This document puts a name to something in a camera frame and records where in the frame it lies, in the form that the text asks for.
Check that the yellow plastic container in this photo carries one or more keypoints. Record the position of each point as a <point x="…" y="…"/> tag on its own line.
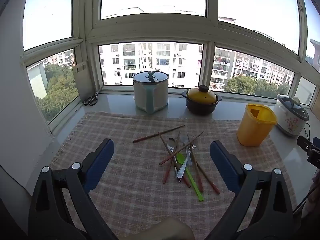
<point x="252" y="132"/>

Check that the white floral rice cooker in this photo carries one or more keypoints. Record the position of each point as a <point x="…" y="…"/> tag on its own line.
<point x="290" y="122"/>

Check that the white window frame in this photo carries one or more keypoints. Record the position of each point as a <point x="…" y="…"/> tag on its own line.
<point x="150" y="30"/>

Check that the pink checked cloth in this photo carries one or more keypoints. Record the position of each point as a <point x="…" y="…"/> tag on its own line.
<point x="125" y="180"/>

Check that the white cutting board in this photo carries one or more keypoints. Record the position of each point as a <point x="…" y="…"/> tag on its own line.
<point x="82" y="85"/>

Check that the glass pot lid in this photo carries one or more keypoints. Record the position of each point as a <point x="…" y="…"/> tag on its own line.
<point x="142" y="77"/>

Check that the yellow clay pot lid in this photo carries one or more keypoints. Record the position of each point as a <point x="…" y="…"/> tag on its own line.
<point x="200" y="96"/>

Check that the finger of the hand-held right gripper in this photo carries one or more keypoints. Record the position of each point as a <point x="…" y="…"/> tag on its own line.
<point x="303" y="142"/>

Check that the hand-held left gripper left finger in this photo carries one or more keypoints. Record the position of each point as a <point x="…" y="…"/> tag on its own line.
<point x="101" y="160"/>

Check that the black clay pot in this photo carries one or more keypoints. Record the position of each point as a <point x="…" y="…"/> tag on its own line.
<point x="200" y="108"/>

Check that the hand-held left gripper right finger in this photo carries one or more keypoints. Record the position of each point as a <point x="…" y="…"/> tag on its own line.
<point x="222" y="162"/>

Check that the green plastic spoon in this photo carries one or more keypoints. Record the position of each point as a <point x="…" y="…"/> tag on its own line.
<point x="180" y="158"/>

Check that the translucent plastic spoon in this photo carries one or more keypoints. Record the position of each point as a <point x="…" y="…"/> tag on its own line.
<point x="184" y="140"/>

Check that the person's right forearm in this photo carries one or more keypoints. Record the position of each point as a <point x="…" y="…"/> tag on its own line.
<point x="315" y="192"/>

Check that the metal fork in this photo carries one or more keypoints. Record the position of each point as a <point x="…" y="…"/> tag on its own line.
<point x="181" y="171"/>

